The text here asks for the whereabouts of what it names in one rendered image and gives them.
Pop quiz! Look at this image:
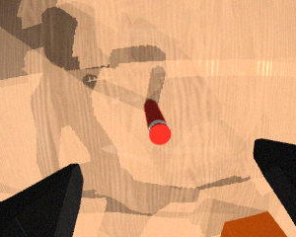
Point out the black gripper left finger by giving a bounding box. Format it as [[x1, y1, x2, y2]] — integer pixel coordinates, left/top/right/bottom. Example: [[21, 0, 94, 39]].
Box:
[[0, 163, 84, 237]]

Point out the red peg with white band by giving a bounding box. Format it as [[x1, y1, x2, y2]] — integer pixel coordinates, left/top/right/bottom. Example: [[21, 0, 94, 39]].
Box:
[[144, 100, 171, 145]]

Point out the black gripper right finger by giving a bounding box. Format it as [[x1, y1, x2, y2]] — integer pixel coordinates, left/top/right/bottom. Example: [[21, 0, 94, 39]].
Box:
[[254, 138, 296, 226]]

